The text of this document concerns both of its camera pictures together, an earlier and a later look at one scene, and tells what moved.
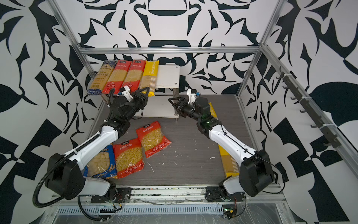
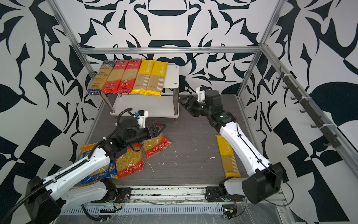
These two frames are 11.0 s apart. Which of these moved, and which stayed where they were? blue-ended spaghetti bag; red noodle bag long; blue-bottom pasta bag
Moved: red noodle bag long
Stayed: blue-ended spaghetti bag; blue-bottom pasta bag
